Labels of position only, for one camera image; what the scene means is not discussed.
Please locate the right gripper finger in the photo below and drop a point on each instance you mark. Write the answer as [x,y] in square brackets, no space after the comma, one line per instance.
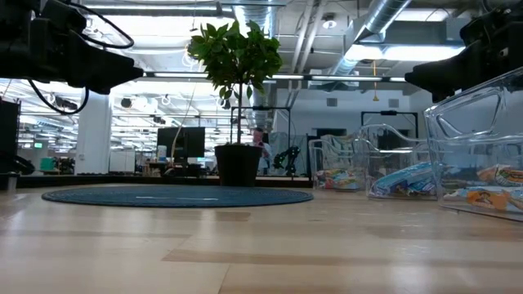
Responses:
[445,77]

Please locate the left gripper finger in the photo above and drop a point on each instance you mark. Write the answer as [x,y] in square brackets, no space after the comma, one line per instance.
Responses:
[102,69]

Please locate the light blue granola bar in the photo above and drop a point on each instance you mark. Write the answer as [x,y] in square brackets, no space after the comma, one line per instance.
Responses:
[404,190]
[412,171]

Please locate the multicoloured granola bar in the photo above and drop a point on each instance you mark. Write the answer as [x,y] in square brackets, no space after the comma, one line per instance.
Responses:
[339,179]

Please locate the small background robot arm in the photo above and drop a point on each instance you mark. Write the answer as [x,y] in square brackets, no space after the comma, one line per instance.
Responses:
[291,157]

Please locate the white column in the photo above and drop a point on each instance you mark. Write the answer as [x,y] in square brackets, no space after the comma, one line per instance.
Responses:
[93,134]

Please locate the large clear plastic bin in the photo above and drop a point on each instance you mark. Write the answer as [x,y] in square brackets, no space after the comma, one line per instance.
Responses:
[470,155]

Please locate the white cabinet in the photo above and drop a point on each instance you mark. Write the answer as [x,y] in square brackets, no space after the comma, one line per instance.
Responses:
[122,161]

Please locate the ceiling light strip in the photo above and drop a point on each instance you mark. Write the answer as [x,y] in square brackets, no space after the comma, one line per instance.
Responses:
[347,78]

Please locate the black panel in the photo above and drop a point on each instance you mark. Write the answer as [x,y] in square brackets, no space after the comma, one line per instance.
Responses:
[9,139]

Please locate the black monitor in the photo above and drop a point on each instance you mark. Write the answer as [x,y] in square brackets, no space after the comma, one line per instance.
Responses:
[180,143]

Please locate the green box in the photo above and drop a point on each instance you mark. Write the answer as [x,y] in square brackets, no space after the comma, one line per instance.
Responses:
[47,164]

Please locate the green plant in black pot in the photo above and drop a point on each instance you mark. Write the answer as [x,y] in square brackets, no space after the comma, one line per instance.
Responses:
[238,165]

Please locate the person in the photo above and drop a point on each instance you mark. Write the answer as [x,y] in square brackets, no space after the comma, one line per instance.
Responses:
[266,157]

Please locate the round dark blue mat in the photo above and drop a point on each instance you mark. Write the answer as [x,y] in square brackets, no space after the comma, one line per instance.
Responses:
[245,196]

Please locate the black stand frame with lamp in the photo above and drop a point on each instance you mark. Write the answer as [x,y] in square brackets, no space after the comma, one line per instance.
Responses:
[388,112]

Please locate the silver air duct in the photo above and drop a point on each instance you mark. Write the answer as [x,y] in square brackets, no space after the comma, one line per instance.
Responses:
[384,16]

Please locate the black metal table frame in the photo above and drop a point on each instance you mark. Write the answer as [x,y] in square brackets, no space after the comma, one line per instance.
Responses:
[122,181]

